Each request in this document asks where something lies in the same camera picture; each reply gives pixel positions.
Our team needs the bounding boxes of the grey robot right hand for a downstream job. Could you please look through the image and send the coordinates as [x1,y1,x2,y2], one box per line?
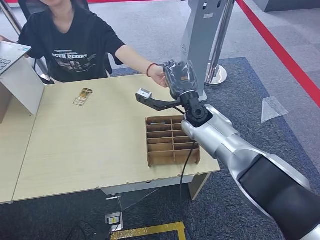
[162,59,200,101]

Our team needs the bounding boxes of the person's left hand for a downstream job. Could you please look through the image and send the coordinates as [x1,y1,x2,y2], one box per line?
[149,63,168,89]

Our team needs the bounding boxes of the wooden slotted card organizer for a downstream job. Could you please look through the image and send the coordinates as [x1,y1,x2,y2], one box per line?
[146,114,202,168]

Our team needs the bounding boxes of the person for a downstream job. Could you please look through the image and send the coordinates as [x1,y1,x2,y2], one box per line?
[0,0,168,89]

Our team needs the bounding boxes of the grey kiosk column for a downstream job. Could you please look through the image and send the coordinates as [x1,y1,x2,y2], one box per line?
[180,0,235,102]

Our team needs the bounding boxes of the dark blue carpet mat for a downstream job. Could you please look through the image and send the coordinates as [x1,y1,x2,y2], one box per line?
[0,57,320,240]

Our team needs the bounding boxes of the clear plastic sheet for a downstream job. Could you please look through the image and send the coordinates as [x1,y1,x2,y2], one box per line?
[261,96,290,124]

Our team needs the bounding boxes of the red barrier belt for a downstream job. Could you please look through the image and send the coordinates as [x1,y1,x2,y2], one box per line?
[235,0,320,109]

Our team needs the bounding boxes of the metal floor socket box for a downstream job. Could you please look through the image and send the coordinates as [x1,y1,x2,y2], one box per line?
[104,211,124,234]

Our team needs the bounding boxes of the grey platform base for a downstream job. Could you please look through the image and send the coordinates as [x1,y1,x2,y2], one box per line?
[252,0,320,13]

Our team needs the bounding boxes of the white laptop stand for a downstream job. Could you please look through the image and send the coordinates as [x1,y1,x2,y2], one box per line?
[0,56,47,124]

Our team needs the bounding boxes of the silver laptop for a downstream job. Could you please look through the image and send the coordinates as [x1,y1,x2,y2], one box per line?
[0,41,32,77]

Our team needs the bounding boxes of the grey metal bar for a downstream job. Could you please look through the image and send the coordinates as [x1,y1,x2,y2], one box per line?
[0,0,23,37]

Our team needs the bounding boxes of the red bracelet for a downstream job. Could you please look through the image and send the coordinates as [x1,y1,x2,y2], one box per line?
[146,62,159,78]

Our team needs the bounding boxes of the pale wrist camera, black bracket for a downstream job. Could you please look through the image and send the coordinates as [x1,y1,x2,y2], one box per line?
[135,87,187,113]

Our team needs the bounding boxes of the chrome stanchion post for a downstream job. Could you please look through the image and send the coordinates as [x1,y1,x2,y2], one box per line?
[205,0,235,87]

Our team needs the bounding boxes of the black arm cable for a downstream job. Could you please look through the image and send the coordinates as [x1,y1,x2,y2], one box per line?
[172,105,197,213]

